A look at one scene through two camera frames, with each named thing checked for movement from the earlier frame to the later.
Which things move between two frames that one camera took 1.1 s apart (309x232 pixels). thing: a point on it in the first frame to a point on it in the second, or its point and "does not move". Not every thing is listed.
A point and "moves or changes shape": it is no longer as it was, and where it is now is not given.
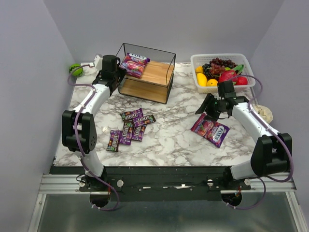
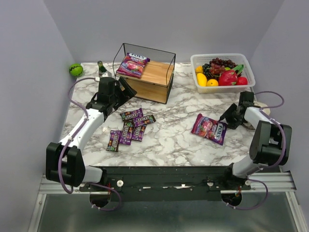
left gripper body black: [119, 75] to [119, 91]
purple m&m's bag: [143, 120] does not move
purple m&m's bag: [138, 132] does not move
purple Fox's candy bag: [214, 131] moves or changes shape
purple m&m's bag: [132, 114] does not move
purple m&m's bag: [114, 138] does not move
